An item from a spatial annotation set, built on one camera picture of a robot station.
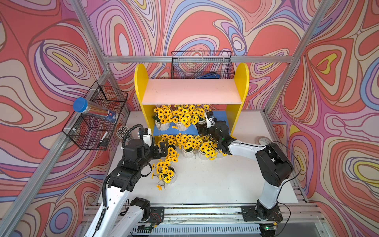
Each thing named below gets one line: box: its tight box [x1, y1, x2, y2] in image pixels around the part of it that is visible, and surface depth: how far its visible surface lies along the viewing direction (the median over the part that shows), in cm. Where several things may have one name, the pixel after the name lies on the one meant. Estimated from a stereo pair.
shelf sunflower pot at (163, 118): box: [152, 106, 173, 131], surface depth 82 cm
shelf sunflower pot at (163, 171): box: [151, 150, 180, 191], surface depth 77 cm
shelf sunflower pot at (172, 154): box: [157, 133, 180, 163], surface depth 86 cm
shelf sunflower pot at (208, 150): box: [198, 140, 218, 161], surface depth 84 cm
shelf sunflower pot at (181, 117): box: [172, 108, 191, 132], surface depth 82 cm
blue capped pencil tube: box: [73, 97, 118, 123], surface depth 69 cm
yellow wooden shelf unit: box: [134, 62, 250, 141], surface depth 80 cm
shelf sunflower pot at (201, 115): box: [197, 107, 207, 125], surface depth 84 cm
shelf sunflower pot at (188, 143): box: [175, 133, 200, 158], surface depth 86 cm
